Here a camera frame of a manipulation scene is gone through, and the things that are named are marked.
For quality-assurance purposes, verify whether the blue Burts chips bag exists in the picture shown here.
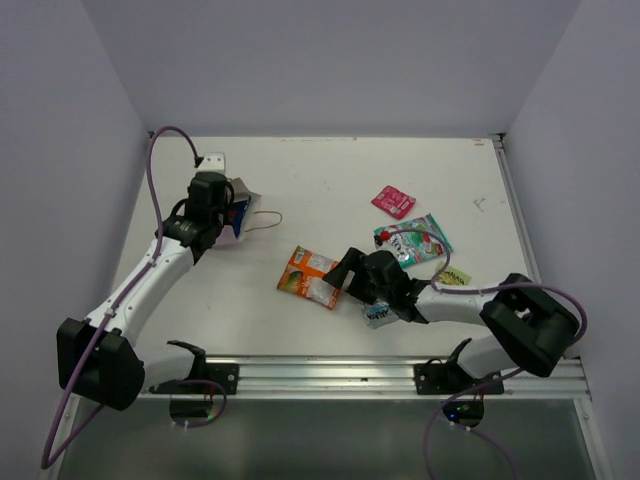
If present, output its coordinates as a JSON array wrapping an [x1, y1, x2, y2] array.
[[228, 200, 250, 238]]

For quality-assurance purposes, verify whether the aluminium rail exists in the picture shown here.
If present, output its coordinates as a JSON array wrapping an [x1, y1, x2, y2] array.
[[67, 353, 586, 401], [492, 132, 564, 357]]

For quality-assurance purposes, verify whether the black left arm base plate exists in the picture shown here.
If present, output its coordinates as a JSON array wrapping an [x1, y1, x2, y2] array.
[[169, 362, 239, 396]]

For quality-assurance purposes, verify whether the aluminium front rail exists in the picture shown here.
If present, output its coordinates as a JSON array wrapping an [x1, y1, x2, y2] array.
[[67, 353, 586, 401]]

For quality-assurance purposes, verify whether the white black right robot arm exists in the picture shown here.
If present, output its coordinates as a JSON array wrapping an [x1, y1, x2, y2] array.
[[323, 248, 586, 393]]

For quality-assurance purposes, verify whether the lilac paper bag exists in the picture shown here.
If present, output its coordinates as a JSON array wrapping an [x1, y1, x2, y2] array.
[[215, 178, 283, 247]]

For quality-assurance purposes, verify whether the pink snack packet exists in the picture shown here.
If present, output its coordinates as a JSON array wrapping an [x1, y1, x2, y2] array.
[[371, 185, 416, 219]]

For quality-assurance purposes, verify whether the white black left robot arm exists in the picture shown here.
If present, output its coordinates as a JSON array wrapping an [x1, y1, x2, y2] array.
[[56, 172, 234, 411]]

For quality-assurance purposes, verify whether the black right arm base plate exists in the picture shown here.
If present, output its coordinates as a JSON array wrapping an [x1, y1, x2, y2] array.
[[413, 359, 505, 395]]

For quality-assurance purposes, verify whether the aluminium right side rail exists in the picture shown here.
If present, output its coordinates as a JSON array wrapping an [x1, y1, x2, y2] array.
[[492, 132, 564, 357]]

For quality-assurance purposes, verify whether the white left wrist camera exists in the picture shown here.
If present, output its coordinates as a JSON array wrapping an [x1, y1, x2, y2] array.
[[195, 152, 226, 175]]

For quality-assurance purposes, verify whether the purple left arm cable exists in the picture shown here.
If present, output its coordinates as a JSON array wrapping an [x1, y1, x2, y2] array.
[[39, 126, 229, 470]]

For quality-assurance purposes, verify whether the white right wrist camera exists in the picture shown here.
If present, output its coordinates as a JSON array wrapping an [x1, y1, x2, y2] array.
[[373, 230, 392, 248]]

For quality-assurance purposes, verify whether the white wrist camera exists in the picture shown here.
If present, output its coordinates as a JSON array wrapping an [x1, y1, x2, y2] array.
[[195, 152, 226, 175], [373, 230, 392, 248]]

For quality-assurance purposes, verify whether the orange fruit candy packet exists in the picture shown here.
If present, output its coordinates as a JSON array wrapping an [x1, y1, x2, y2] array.
[[277, 246, 340, 310]]

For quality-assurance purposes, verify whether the silver blue snack packet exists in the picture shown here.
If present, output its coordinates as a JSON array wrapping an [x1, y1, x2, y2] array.
[[362, 301, 399, 329]]

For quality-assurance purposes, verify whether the green red candy packet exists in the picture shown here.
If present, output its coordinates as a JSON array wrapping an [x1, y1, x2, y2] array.
[[373, 214, 454, 268]]

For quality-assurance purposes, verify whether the yellow green snack packet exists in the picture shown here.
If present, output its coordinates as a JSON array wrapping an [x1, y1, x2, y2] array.
[[437, 265, 472, 286]]

